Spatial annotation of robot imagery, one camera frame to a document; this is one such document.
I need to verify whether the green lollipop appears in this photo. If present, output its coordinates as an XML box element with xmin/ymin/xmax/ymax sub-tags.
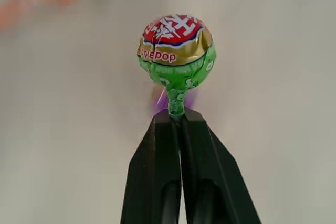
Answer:
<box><xmin>136</xmin><ymin>14</ymin><xmax>217</xmax><ymax>119</ymax></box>

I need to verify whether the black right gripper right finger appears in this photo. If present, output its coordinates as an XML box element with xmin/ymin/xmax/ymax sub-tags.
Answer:
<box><xmin>179</xmin><ymin>108</ymin><xmax>263</xmax><ymax>224</ymax></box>

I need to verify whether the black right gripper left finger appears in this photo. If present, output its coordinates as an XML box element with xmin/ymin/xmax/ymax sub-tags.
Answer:
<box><xmin>120</xmin><ymin>109</ymin><xmax>182</xmax><ymax>224</ymax></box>

